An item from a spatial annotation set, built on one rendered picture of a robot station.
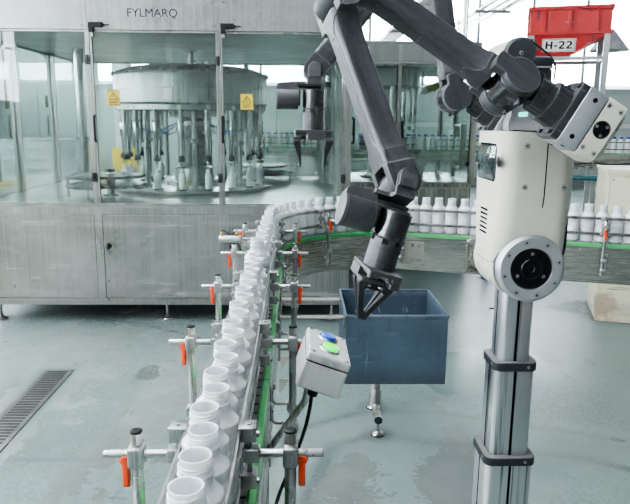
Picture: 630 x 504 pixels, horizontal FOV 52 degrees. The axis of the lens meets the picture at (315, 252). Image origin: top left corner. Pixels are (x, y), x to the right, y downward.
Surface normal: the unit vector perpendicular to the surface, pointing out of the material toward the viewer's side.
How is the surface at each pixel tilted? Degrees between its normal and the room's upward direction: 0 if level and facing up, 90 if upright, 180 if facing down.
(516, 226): 101
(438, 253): 90
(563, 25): 90
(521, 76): 64
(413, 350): 90
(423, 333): 90
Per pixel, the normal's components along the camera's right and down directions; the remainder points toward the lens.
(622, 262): -0.28, 0.19
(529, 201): 0.03, 0.38
